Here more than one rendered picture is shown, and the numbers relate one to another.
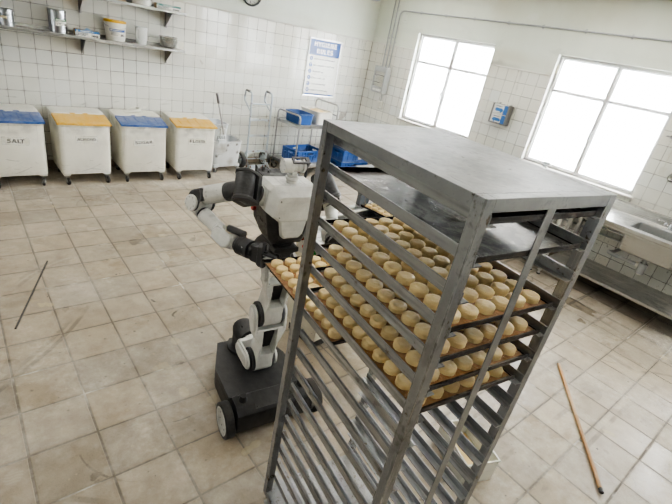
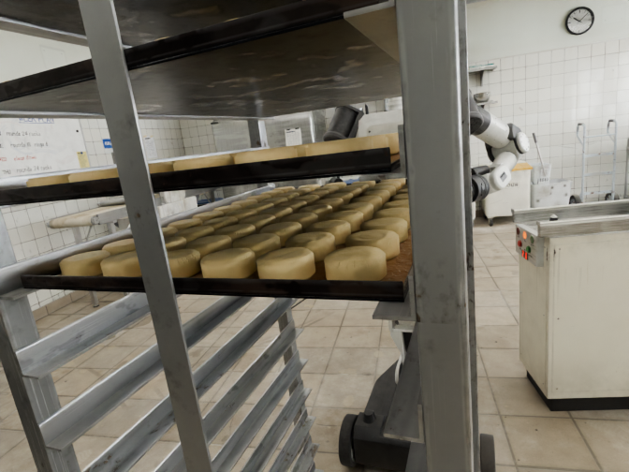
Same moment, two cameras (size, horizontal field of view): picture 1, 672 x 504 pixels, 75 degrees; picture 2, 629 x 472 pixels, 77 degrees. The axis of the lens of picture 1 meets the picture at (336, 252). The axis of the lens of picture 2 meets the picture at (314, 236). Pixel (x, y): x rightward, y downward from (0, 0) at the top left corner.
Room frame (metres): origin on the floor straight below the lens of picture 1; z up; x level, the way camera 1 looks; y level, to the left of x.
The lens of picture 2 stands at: (0.89, -0.79, 1.33)
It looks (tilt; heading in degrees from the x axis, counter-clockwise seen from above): 13 degrees down; 58
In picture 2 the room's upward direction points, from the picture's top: 7 degrees counter-clockwise
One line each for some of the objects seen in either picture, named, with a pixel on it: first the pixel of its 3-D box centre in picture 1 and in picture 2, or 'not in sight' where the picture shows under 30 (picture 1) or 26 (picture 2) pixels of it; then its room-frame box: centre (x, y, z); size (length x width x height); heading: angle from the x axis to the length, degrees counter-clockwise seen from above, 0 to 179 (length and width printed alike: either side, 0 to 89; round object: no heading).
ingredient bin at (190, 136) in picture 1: (188, 145); (504, 192); (5.80, 2.26, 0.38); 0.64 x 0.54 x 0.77; 41
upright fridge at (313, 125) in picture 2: not in sight; (276, 169); (3.60, 4.38, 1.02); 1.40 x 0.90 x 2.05; 134
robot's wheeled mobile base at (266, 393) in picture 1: (256, 366); (420, 392); (2.04, 0.33, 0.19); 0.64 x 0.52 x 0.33; 35
